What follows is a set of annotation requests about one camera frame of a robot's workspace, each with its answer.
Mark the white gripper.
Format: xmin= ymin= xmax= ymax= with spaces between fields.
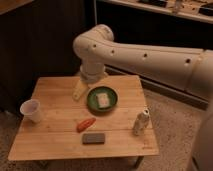
xmin=72 ymin=63 xmax=108 ymax=101

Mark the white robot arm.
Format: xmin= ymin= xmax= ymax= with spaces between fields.
xmin=73 ymin=24 xmax=213 ymax=171

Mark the green round plate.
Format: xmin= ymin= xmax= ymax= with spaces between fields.
xmin=86 ymin=86 xmax=118 ymax=113

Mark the white sponge block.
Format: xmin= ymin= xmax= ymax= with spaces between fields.
xmin=97 ymin=93 xmax=110 ymax=108

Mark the wooden table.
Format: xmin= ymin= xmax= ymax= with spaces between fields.
xmin=8 ymin=75 xmax=159 ymax=161

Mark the orange carrot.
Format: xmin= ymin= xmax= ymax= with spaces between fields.
xmin=76 ymin=118 xmax=96 ymax=133

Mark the grey rectangular block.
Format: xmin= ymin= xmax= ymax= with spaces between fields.
xmin=82 ymin=133 xmax=105 ymax=144

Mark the white plastic bottle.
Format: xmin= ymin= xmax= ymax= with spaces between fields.
xmin=133 ymin=109 xmax=150 ymax=136

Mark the white plastic cup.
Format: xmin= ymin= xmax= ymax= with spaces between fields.
xmin=20 ymin=99 xmax=42 ymax=123

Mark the background shelf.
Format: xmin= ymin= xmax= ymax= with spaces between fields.
xmin=103 ymin=0 xmax=213 ymax=24

